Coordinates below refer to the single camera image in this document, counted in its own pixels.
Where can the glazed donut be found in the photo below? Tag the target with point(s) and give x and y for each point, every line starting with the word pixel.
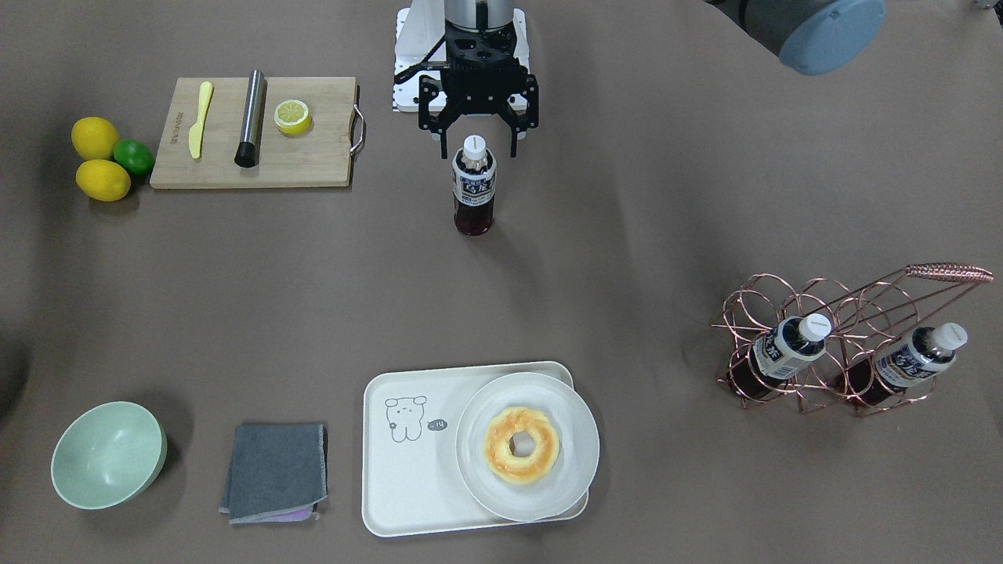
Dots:
pixel 498 453

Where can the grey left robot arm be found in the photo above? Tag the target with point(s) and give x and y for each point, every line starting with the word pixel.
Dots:
pixel 810 37

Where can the yellow lemon near bowl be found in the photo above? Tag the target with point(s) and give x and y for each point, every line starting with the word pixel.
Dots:
pixel 94 138

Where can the cream rabbit tray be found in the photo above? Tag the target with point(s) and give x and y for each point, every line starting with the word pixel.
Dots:
pixel 411 483

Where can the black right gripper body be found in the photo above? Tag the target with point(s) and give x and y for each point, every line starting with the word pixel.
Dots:
pixel 430 92

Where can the tea bottle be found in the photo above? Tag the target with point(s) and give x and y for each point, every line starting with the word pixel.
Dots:
pixel 473 171
pixel 925 352
pixel 779 354

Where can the lemon half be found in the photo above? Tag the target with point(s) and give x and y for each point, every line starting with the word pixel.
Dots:
pixel 292 117

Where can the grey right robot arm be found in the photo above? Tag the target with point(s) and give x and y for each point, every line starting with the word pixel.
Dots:
pixel 475 15

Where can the green lime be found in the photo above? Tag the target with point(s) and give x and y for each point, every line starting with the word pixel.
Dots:
pixel 134 156

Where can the white round plate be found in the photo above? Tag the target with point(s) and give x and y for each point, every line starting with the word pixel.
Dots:
pixel 575 466

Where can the copper wire bottle rack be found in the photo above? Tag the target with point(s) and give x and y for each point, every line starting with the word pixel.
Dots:
pixel 866 323

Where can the yellow plastic knife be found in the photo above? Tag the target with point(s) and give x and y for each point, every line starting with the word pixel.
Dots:
pixel 195 135

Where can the yellow lemon front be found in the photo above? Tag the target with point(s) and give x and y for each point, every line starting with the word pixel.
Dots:
pixel 103 180

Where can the grey folded cloth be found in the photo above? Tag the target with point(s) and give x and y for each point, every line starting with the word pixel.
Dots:
pixel 277 473

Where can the tea bottle front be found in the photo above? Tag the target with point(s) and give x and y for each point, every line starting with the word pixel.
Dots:
pixel 473 171

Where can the tea bottle rear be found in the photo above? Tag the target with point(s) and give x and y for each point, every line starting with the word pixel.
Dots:
pixel 925 352

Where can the green bowl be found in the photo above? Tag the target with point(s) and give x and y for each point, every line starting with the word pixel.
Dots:
pixel 108 455

